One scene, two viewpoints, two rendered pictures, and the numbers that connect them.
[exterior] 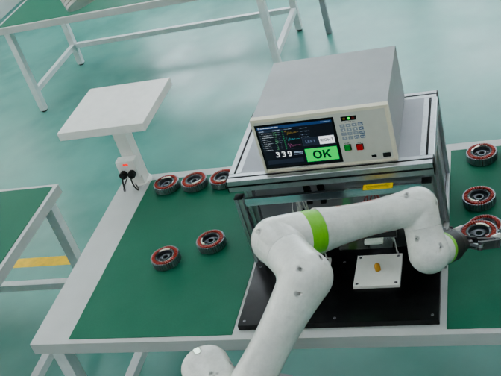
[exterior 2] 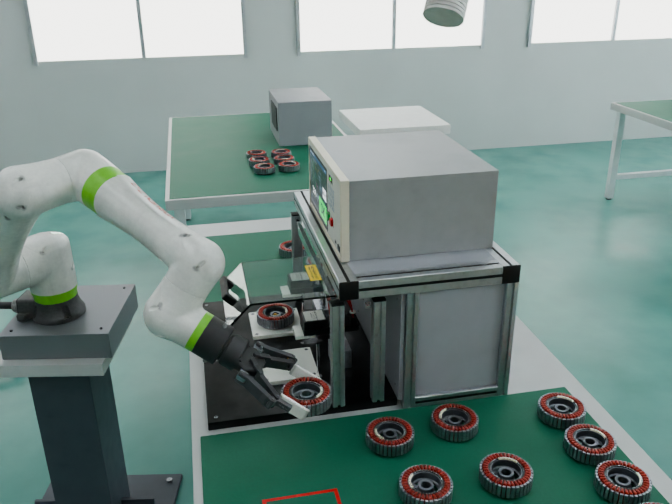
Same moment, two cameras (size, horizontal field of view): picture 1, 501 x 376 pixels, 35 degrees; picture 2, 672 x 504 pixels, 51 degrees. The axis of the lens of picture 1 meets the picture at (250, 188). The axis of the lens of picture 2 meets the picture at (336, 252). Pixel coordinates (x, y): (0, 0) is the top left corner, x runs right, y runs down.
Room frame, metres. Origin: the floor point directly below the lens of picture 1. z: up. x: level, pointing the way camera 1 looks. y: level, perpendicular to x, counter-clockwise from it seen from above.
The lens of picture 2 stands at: (1.14, -1.72, 1.80)
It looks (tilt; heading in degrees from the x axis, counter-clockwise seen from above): 23 degrees down; 56
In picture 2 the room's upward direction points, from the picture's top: 1 degrees counter-clockwise
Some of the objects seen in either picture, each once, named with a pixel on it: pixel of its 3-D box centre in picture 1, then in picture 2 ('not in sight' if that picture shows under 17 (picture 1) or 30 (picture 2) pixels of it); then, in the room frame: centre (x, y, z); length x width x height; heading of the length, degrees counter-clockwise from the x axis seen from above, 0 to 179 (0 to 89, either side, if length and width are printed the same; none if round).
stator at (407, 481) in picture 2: not in sight; (425, 487); (1.94, -0.87, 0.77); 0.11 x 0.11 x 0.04
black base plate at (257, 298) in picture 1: (343, 273); (286, 347); (2.00, -0.21, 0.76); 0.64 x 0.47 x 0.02; 67
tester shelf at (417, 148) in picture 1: (335, 140); (391, 230); (2.28, -0.32, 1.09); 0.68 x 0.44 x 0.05; 67
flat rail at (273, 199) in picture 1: (330, 194); (313, 259); (2.08, -0.24, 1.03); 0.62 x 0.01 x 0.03; 67
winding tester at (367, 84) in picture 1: (331, 108); (394, 188); (2.28, -0.34, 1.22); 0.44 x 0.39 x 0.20; 67
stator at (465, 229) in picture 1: (479, 234); (306, 396); (1.81, -0.62, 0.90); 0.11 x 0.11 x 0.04
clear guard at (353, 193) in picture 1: (382, 206); (289, 288); (1.92, -0.37, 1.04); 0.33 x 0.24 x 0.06; 157
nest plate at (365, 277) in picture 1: (378, 271); (287, 365); (1.94, -0.31, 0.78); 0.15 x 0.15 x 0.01; 67
